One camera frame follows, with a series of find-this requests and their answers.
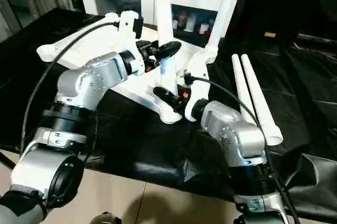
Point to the small tan tag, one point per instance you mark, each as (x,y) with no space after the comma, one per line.
(270,34)

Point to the black work mat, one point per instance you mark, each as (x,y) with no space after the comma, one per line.
(147,145)

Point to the white plastic table leg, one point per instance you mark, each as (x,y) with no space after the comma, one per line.
(243,84)
(163,8)
(260,103)
(224,13)

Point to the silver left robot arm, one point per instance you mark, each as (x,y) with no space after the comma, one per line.
(73,108)

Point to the white plastic table top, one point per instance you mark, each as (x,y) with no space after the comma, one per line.
(131,84)

